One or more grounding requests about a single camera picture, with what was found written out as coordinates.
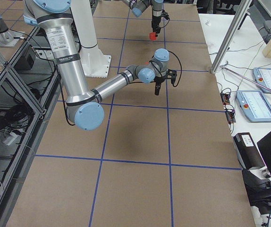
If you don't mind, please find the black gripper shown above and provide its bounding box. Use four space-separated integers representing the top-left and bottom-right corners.
152 20 161 33
154 76 167 96

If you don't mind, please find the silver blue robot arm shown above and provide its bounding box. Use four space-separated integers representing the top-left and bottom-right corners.
122 0 165 35
24 0 169 131

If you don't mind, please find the near blue teach pendant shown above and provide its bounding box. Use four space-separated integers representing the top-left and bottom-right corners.
237 90 271 122

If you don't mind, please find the black power adapter box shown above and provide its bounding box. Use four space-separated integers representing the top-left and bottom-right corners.
233 132 265 170

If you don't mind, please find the black box on floor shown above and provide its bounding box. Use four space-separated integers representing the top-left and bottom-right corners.
14 46 36 70

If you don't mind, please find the white adapter on floor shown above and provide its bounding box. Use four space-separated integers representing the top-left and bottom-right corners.
3 132 18 146

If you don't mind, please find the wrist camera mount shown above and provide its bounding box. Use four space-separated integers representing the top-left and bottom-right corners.
165 69 177 87
161 9 170 20

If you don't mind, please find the white central post base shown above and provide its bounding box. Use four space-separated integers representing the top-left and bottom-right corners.
71 0 111 78

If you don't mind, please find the aluminium frame post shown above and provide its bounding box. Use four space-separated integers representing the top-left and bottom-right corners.
210 0 252 74

